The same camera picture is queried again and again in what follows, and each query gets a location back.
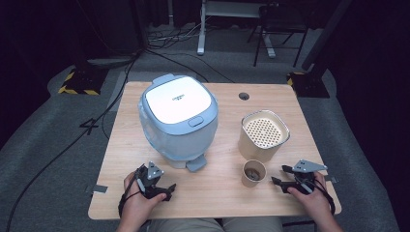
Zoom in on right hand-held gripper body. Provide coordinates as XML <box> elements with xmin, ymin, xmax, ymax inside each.
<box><xmin>289</xmin><ymin>159</ymin><xmax>329</xmax><ymax>195</ymax></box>

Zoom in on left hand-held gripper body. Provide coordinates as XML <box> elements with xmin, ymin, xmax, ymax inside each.
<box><xmin>136</xmin><ymin>160</ymin><xmax>164</xmax><ymax>199</ymax></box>

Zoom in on dark wet tea residue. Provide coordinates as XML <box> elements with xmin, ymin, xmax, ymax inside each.
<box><xmin>246</xmin><ymin>168</ymin><xmax>262</xmax><ymax>182</ymax></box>

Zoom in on brown paper cup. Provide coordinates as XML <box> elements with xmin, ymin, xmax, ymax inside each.
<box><xmin>241</xmin><ymin>159</ymin><xmax>268</xmax><ymax>189</ymax></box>

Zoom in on beige container with perforated strainer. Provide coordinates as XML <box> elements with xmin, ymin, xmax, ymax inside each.
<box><xmin>237</xmin><ymin>109</ymin><xmax>291</xmax><ymax>164</ymax></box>

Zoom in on blue and white pedal bin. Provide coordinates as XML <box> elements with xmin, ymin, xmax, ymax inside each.
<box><xmin>137</xmin><ymin>72</ymin><xmax>220</xmax><ymax>173</ymax></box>

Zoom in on person's left hand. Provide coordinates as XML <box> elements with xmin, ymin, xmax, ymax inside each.
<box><xmin>120</xmin><ymin>171</ymin><xmax>168</xmax><ymax>224</ymax></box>

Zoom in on person's right hand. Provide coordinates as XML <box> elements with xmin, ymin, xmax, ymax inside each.
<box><xmin>286</xmin><ymin>171</ymin><xmax>334</xmax><ymax>220</ymax></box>

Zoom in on person's beige pants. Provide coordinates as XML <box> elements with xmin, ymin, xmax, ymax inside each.
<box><xmin>146</xmin><ymin>216</ymin><xmax>284</xmax><ymax>232</ymax></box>

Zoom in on black stand with hazard-striped base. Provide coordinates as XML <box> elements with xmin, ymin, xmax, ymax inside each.
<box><xmin>57</xmin><ymin>0</ymin><xmax>110</xmax><ymax>97</ymax></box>
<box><xmin>285</xmin><ymin>0</ymin><xmax>353</xmax><ymax>100</ymax></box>

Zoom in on black chair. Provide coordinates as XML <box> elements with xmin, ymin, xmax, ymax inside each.
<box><xmin>246</xmin><ymin>2</ymin><xmax>309</xmax><ymax>69</ymax></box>

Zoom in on right hand-held gripper black cable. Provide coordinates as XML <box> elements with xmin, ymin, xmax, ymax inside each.
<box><xmin>307</xmin><ymin>178</ymin><xmax>337</xmax><ymax>217</ymax></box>

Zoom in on long black floor cable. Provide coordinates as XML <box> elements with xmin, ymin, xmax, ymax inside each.
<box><xmin>5</xmin><ymin>47</ymin><xmax>144</xmax><ymax>232</ymax></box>

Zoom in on white desk frame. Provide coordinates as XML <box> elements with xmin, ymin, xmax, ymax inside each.
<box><xmin>196</xmin><ymin>0</ymin><xmax>277</xmax><ymax>59</ymax></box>

